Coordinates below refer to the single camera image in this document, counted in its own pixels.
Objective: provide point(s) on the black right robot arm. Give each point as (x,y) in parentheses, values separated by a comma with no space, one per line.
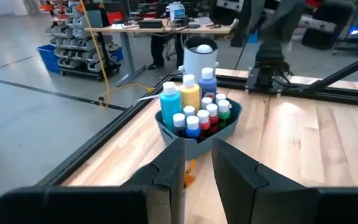
(273,46)

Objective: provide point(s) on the large teal paint bottle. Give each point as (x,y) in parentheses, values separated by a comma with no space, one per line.
(170,105)

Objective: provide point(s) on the grey-teal plastic bin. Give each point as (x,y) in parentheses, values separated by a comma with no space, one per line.
(197,149)

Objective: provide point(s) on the orange-bristle paint brush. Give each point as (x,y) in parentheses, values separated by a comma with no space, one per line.
(190,175)

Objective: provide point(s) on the wooden top desk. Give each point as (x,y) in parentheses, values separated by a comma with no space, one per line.
(166,29)

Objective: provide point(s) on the white ball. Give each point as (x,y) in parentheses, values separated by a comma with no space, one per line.
(204,48)

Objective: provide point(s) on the small black paint bottle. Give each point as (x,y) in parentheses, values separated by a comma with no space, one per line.
(179,123)

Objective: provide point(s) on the person's leg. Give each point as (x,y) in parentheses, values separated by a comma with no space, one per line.
(157,49)

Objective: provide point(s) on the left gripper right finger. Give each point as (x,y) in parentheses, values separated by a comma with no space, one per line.
(244,193)

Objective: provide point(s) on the grey desk leg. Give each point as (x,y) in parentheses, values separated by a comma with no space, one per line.
(129,62)

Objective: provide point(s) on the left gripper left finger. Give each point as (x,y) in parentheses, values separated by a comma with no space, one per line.
(166,186)

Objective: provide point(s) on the small turquoise paint bottle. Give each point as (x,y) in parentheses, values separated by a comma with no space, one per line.
(206,102)

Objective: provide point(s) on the large purple paint bottle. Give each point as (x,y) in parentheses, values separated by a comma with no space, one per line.
(208,84)

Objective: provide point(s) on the small light blue paint bottle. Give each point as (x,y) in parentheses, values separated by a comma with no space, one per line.
(220,97)

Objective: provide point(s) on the blue plastic crate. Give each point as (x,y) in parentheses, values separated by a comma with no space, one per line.
(50,57)

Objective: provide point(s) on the small green paint bottle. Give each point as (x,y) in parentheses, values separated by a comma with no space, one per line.
(224,112)

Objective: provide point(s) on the white box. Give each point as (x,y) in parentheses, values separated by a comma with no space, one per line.
(176,11)

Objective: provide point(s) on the small dark blue paint bottle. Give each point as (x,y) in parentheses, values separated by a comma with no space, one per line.
(193,127)

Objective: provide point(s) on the grey storage bin rack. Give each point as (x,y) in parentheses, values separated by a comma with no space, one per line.
(76,40)

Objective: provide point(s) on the white plastic pitcher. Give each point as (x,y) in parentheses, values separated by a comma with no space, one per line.
(199,62)

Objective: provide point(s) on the large yellow paint bottle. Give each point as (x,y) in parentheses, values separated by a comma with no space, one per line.
(190,96)

